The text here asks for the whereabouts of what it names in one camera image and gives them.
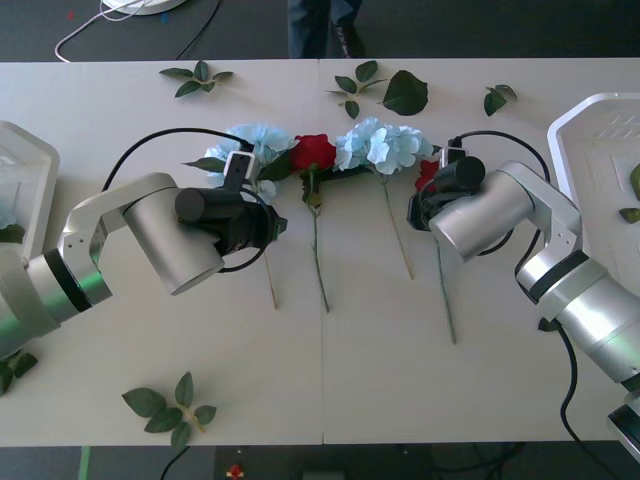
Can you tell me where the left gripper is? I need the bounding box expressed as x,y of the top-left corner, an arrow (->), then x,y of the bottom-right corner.
232,198 -> 289,254

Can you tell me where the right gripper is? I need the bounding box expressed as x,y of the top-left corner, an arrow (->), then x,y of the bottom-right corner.
407,187 -> 454,234

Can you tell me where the pale blue flower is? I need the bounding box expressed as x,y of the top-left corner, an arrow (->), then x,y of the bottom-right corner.
182,123 -> 297,311
333,117 -> 436,281

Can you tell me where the large single green leaf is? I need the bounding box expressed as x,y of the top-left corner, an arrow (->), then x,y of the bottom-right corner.
378,69 -> 430,117

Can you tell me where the small green leaf twig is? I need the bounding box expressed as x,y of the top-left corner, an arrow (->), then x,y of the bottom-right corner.
483,83 -> 519,118

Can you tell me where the loose green leaf twig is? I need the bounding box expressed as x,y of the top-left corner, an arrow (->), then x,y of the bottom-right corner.
0,349 -> 39,396
159,59 -> 235,99
324,60 -> 389,120
121,371 -> 218,450

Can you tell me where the shallow white box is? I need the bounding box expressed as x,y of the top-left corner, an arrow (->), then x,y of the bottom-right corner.
546,92 -> 640,301
0,121 -> 61,259

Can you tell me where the person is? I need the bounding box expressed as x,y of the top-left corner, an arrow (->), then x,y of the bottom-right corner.
288,0 -> 367,60

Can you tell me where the white round floor stand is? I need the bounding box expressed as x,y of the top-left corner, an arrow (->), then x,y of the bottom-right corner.
99,0 -> 187,16

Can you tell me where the black floor cable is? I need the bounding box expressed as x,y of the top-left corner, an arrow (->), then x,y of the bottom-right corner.
174,0 -> 224,59
159,446 -> 192,480

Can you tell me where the white cable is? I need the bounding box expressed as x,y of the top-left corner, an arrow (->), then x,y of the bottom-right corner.
54,0 -> 151,64

